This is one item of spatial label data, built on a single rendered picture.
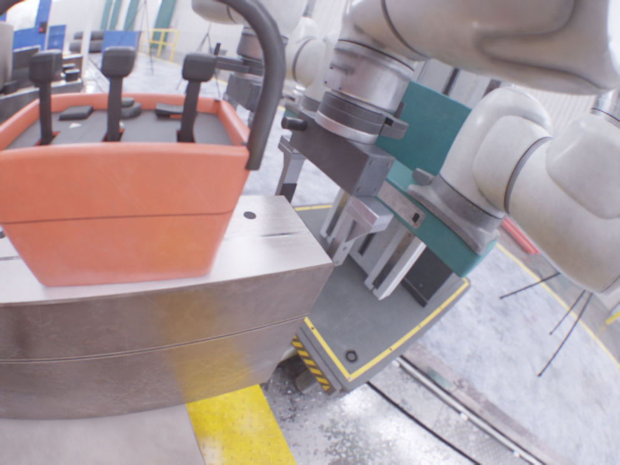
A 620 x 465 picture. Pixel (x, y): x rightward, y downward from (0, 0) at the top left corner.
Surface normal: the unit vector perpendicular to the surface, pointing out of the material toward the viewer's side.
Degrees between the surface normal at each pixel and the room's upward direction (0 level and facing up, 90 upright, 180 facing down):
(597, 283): 131
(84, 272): 97
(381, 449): 0
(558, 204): 96
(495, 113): 85
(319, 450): 0
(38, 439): 0
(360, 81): 90
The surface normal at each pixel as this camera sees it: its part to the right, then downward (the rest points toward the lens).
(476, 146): -0.88, 0.00
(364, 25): -0.81, 0.58
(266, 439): 0.32, -0.76
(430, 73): -0.77, 0.13
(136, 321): 0.47, 0.65
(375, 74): -0.11, 0.56
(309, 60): -0.52, 0.31
